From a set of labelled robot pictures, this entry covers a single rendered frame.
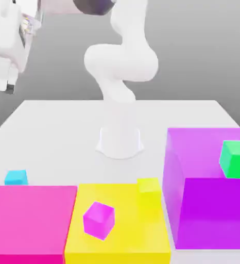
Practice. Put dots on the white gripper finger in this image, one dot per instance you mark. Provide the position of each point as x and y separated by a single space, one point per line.
0 74
12 78

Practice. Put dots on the large purple box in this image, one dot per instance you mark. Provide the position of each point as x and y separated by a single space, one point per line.
206 210

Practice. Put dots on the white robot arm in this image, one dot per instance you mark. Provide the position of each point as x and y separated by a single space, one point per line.
122 61

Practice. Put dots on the large pink box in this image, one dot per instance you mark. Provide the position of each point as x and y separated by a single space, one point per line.
29 220

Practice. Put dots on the small cyan cube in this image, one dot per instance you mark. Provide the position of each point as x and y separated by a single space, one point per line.
16 177

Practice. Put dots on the large yellow box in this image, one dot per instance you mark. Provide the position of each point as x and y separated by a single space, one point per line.
132 231

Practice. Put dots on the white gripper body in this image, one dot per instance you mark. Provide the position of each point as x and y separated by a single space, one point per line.
4 37

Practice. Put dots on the small green cube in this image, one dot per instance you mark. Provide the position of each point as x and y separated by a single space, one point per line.
237 163

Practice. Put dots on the small magenta cube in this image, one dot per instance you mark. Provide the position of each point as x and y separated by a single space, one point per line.
99 220

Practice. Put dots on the small yellow cube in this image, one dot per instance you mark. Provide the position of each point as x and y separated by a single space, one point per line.
148 185

